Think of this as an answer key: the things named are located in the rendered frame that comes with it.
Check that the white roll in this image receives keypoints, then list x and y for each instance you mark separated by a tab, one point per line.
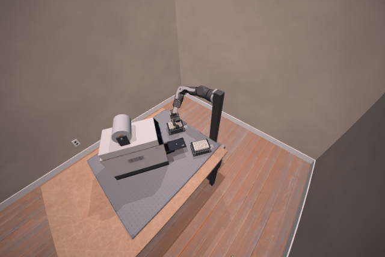
121	126

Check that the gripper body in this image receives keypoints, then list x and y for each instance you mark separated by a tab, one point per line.
175	118

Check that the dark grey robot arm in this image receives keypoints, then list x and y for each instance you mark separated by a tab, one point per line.
201	91

